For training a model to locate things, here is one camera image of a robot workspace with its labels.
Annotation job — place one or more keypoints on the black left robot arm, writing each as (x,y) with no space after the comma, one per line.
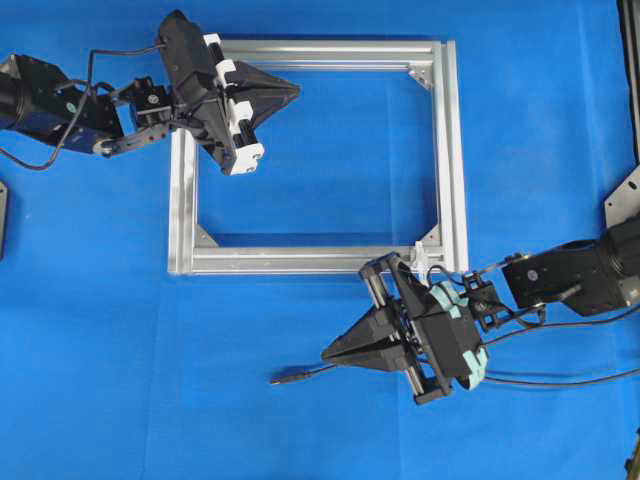
(39,101)

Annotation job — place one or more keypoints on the black post at top right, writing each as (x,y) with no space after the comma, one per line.
(629,27)

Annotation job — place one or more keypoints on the right gripper teal trim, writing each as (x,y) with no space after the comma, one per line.
(392,284)

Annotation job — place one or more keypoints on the dark object at left edge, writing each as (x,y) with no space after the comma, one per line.
(4,197)

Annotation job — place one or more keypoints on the left gripper white trim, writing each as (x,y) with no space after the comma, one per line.
(227,124)

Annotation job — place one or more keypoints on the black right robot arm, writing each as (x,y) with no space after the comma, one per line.
(590,277)

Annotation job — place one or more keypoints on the aluminium extrusion square frame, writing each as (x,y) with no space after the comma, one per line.
(432,64)

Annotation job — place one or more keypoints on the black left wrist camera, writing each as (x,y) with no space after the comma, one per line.
(186,58)

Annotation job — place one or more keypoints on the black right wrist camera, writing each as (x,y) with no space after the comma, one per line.
(455,344)

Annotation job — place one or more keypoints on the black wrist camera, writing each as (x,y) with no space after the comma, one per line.
(186,58)
(455,344)

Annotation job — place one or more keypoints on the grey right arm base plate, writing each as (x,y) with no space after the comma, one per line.
(624,202)

